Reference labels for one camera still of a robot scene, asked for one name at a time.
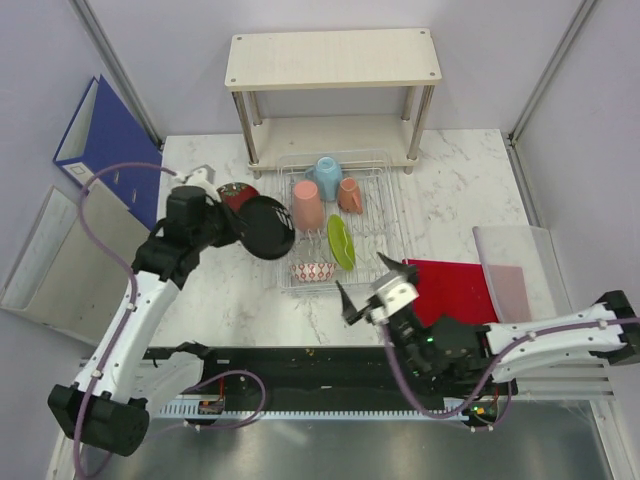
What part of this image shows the red floral plate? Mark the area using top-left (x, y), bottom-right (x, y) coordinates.
top-left (217, 182), bottom-right (260, 212)

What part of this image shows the black plate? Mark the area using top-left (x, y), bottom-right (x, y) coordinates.
top-left (238, 195), bottom-right (296, 260)

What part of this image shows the green plastic plate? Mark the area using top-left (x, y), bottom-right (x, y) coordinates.
top-left (327, 214), bottom-right (356, 271)

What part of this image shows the pink plastic tumbler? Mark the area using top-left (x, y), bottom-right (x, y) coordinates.
top-left (292, 180), bottom-right (325, 231)

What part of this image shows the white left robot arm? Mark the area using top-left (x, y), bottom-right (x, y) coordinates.
top-left (47, 186), bottom-right (239, 456)

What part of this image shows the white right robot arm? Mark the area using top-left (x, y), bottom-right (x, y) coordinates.
top-left (340, 256), bottom-right (639, 399)

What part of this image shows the red patterned bowl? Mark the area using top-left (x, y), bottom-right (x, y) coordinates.
top-left (290, 262), bottom-right (337, 283)

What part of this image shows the orange dotted mug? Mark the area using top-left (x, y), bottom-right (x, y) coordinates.
top-left (337, 177), bottom-right (363, 215)

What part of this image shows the clear plastic sheet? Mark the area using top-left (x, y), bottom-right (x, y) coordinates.
top-left (473, 225), bottom-right (572, 324)

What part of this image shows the blue ceramic mug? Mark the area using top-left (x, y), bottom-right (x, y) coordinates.
top-left (305, 157), bottom-right (343, 202)

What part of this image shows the grey folder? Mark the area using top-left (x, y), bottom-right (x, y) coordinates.
top-left (1, 187), bottom-right (128, 345)

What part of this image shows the light wooden two-tier shelf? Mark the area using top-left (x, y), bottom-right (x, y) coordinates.
top-left (225, 27), bottom-right (442, 177)

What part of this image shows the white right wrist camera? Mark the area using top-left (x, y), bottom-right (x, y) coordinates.
top-left (372, 278), bottom-right (419, 320)

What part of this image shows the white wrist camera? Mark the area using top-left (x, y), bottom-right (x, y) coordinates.
top-left (173, 165), bottom-right (215, 189)
top-left (372, 278), bottom-right (419, 320)

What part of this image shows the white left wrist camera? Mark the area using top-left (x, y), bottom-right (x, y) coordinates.
top-left (173, 165), bottom-right (215, 189)

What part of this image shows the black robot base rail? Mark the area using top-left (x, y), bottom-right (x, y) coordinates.
top-left (144, 340), bottom-right (521, 414)

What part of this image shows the white wire dish rack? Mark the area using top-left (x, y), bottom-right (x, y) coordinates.
top-left (278, 150), bottom-right (406, 294)

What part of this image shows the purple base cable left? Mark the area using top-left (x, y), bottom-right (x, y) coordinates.
top-left (182, 368), bottom-right (266, 432)

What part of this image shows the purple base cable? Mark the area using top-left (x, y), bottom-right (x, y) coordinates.
top-left (462, 382), bottom-right (521, 434)
top-left (182, 368), bottom-right (266, 432)

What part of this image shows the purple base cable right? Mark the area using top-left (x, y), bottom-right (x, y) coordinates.
top-left (462, 382), bottom-right (521, 434)

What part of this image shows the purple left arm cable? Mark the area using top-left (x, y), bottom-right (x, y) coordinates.
top-left (72, 162), bottom-right (189, 479)

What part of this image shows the blue ring binder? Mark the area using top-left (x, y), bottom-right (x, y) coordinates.
top-left (53, 77), bottom-right (162, 228)

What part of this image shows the white slotted cable duct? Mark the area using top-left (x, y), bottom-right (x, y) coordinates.
top-left (149, 397), bottom-right (474, 420)

